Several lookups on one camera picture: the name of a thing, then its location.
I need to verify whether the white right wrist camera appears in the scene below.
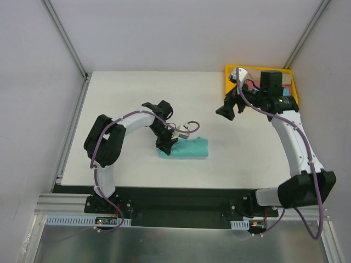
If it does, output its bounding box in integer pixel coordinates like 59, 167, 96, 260
228, 67, 249, 84

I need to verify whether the teal green t shirt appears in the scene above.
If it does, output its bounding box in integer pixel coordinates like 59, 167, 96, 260
158, 137, 209, 159

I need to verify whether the left aluminium corner post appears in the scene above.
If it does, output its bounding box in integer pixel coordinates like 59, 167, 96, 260
41, 0, 89, 79

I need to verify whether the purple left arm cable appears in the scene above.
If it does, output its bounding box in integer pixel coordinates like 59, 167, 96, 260
90, 110, 200, 233

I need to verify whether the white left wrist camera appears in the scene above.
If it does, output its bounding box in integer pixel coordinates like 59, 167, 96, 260
173, 124, 190, 140

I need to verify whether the blue rolled t shirt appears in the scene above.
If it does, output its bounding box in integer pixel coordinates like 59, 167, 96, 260
252, 88, 291, 96

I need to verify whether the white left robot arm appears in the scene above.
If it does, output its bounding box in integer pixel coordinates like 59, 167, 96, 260
83, 100, 178, 213

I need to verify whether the left white cable duct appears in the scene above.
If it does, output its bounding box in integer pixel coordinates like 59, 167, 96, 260
46, 215, 132, 227

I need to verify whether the pink rolled t shirt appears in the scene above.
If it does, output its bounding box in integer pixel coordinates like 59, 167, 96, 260
254, 80, 261, 87

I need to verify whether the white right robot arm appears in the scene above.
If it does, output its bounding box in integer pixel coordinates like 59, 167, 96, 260
216, 67, 336, 216

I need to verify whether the right white cable duct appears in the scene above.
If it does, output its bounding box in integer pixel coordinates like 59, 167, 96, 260
230, 220, 250, 231

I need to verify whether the aluminium corner post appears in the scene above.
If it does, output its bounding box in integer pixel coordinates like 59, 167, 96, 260
284, 0, 332, 69
41, 0, 89, 79

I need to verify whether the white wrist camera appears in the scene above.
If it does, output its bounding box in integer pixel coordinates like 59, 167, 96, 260
228, 67, 249, 84
173, 124, 190, 140

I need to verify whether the yellow plastic bin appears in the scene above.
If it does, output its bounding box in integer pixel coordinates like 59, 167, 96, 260
224, 65, 299, 103

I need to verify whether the beige rolled t shirt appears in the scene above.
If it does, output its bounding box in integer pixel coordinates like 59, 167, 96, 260
282, 73, 292, 85

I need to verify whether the right aluminium corner post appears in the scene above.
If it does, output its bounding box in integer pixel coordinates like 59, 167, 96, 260
284, 0, 332, 69

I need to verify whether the white cable duct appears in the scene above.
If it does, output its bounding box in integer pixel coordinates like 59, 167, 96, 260
230, 220, 250, 231
46, 215, 132, 227

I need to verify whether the aluminium rail frame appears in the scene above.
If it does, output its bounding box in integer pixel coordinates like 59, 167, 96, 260
34, 175, 331, 220

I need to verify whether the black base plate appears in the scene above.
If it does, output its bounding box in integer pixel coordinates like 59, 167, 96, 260
52, 184, 283, 230

